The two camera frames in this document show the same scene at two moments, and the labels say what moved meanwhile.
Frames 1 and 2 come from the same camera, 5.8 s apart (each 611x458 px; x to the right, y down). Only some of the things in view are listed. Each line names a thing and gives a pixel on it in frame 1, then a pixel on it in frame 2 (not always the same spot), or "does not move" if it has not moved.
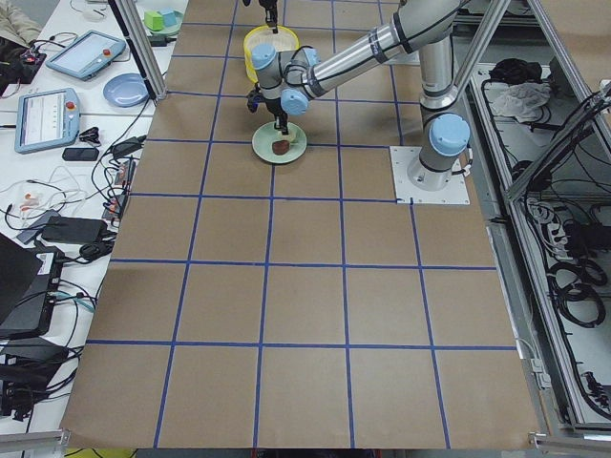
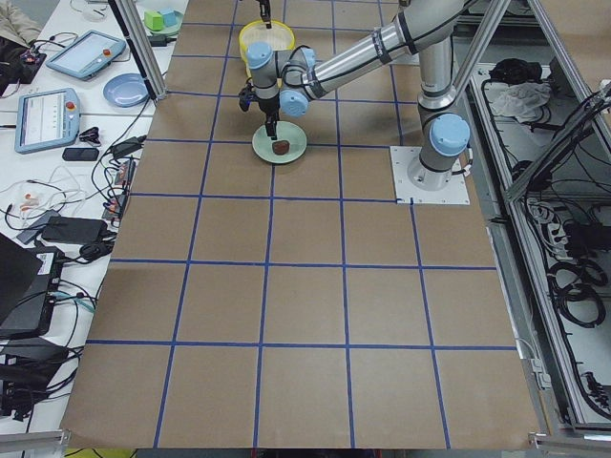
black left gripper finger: (279, 122) to (268, 126)
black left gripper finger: (284, 124) to (274, 119)
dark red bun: (281, 147) does not move
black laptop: (29, 281) does not move
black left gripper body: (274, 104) does not move
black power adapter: (127, 145) does not move
